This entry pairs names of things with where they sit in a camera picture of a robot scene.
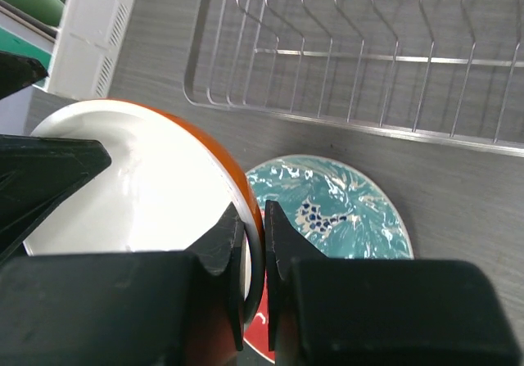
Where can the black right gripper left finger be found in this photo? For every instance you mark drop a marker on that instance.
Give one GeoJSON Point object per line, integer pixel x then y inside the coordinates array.
{"type": "Point", "coordinates": [144, 308]}

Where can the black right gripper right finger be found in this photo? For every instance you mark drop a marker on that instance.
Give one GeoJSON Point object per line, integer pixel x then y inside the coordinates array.
{"type": "Point", "coordinates": [331, 311]}

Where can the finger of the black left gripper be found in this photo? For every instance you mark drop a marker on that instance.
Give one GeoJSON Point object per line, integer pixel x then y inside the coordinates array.
{"type": "Point", "coordinates": [18, 72]}
{"type": "Point", "coordinates": [37, 175]}

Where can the red and teal floral plate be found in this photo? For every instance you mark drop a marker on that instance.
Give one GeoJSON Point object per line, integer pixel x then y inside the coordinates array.
{"type": "Point", "coordinates": [337, 208]}

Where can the orange bowl white inside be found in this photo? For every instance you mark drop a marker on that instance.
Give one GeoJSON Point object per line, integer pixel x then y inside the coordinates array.
{"type": "Point", "coordinates": [167, 184]}

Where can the white file organizer rack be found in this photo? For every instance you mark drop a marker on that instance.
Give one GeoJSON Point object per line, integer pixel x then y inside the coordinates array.
{"type": "Point", "coordinates": [88, 43]}

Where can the teal folder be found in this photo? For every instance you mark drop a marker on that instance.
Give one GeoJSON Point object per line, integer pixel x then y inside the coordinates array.
{"type": "Point", "coordinates": [41, 50]}

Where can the steel wire dish rack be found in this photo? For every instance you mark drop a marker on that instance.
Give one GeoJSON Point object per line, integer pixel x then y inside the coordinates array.
{"type": "Point", "coordinates": [448, 72]}

